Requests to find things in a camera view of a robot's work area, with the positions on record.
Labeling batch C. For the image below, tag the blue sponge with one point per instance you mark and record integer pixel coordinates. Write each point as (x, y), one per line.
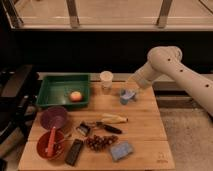
(121, 150)

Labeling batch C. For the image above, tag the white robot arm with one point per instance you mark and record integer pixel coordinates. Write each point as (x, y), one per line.
(166, 60)

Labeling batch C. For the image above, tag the purple bowl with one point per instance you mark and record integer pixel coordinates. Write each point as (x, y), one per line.
(55, 116)

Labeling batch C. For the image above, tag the red bowl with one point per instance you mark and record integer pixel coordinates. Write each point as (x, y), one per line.
(59, 145)

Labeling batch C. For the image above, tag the white paper cup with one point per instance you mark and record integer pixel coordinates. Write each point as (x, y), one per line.
(106, 78)

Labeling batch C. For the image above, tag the banana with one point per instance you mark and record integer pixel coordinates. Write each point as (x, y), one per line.
(113, 119)

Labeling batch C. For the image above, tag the apple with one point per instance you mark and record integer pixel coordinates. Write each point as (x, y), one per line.
(75, 96)

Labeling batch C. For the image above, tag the green plastic tray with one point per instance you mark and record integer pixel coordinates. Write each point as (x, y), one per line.
(56, 90)

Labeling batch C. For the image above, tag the bunch of red grapes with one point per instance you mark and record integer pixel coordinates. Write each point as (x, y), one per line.
(97, 143)

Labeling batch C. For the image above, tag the black rectangular remote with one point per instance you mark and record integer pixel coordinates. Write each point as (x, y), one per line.
(74, 152)

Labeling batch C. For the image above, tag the black chair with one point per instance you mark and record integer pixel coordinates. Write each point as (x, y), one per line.
(15, 97)

